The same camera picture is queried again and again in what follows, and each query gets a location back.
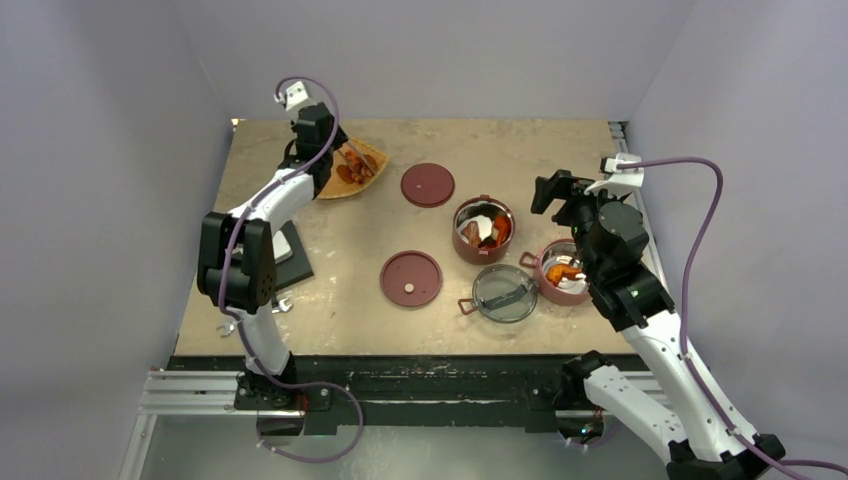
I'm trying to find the woven bamboo basket tray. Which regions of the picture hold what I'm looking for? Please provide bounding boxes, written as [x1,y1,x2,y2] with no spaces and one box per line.
[317,137,389,200]

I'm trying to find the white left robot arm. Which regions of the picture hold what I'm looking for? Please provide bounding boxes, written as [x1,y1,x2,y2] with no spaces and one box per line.
[196,102,348,409]

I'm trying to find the white round rice cracker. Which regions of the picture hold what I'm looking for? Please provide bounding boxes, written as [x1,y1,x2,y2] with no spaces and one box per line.
[458,215,493,240]

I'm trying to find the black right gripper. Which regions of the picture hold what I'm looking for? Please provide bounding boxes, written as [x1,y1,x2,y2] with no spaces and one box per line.
[532,169,628,277]

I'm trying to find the steel food tongs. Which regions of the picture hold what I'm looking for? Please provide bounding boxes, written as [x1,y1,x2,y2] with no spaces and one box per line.
[338,142,377,184]

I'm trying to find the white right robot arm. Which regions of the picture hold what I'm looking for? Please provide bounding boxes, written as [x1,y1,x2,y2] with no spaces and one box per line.
[531,170,786,479]

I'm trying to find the orange fried chicken wing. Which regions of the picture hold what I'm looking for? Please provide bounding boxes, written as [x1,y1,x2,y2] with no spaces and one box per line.
[545,263,585,287]

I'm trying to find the glass lid with red clasp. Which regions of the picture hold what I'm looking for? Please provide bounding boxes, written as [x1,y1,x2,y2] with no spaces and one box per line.
[457,264,539,324]

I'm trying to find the red white shrimp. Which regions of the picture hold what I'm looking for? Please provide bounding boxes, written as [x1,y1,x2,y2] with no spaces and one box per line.
[491,215,512,248]

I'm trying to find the black network switch box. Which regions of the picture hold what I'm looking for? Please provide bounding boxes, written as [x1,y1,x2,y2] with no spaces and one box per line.
[275,221,314,290]

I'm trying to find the dark red steel lunch pot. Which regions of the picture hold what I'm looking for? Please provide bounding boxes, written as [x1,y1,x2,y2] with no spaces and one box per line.
[452,195,517,265]

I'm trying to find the braised pork belly piece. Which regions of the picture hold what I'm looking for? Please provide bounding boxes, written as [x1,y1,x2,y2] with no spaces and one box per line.
[344,150,376,185]

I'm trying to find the steel wrench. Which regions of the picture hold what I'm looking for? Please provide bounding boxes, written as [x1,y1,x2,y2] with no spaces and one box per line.
[216,297,293,338]

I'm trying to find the white small device box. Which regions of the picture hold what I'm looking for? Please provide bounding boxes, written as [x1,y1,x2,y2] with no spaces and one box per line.
[272,230,292,264]

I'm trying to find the orange fried cutlet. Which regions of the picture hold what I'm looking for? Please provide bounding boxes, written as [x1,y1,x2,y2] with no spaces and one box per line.
[336,165,355,184]

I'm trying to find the dark red round lid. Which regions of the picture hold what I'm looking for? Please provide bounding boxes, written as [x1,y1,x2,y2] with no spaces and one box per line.
[400,163,455,208]

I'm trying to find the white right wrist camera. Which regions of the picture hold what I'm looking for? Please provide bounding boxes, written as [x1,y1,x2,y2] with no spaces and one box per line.
[585,153,645,198]

